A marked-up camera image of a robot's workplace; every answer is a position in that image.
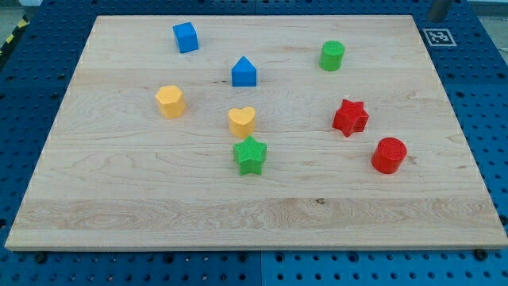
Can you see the blue cube block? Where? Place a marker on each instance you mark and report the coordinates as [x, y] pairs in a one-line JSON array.
[[186, 37]]

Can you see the green star block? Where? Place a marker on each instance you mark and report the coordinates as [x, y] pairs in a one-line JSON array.
[[250, 155]]

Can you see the yellow black hazard tape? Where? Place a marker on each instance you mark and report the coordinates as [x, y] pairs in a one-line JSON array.
[[15, 36]]

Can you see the grey metal rod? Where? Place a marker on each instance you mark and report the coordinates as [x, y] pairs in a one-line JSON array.
[[438, 10]]

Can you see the black bolt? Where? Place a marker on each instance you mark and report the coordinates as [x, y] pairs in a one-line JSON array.
[[480, 254], [40, 258]]

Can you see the red star block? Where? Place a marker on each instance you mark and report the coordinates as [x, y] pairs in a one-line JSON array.
[[350, 118]]

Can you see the yellow hexagon block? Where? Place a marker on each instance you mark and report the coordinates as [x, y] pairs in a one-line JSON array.
[[171, 102]]

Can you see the red cylinder block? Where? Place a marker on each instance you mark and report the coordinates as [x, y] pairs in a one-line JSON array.
[[389, 154]]

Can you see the white fiducial marker tag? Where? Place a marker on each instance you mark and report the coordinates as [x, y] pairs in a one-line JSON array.
[[439, 38]]

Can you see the black bolt left front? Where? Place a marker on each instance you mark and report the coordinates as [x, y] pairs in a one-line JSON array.
[[40, 258]]

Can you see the green cylinder block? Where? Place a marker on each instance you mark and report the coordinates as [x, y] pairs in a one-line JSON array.
[[332, 53]]

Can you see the black bolt right front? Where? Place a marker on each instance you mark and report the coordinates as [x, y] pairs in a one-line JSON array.
[[480, 254]]

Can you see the yellow heart block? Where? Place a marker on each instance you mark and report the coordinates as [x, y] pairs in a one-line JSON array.
[[242, 121]]

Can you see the large wooden board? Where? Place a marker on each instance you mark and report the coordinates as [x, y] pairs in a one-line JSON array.
[[116, 175]]

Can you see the blue house-shaped block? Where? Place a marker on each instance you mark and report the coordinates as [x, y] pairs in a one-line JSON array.
[[244, 73]]

